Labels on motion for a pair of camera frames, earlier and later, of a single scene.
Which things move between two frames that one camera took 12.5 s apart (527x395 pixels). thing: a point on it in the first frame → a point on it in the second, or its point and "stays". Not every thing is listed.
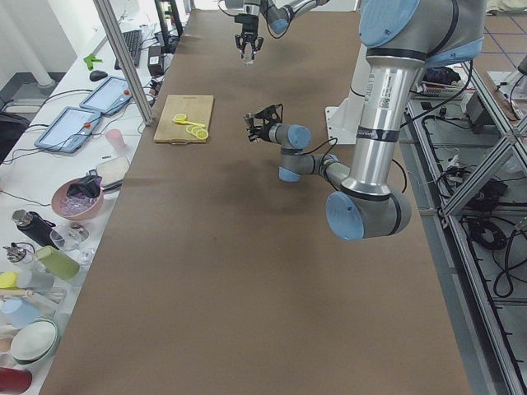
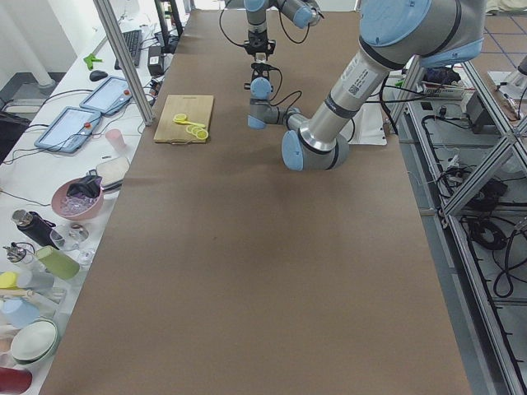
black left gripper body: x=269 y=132 → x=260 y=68
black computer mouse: x=97 y=75 stays
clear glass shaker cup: x=248 y=52 → x=260 y=58
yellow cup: x=8 y=280 stays
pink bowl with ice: x=76 y=206 stays
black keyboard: x=133 y=39 stays
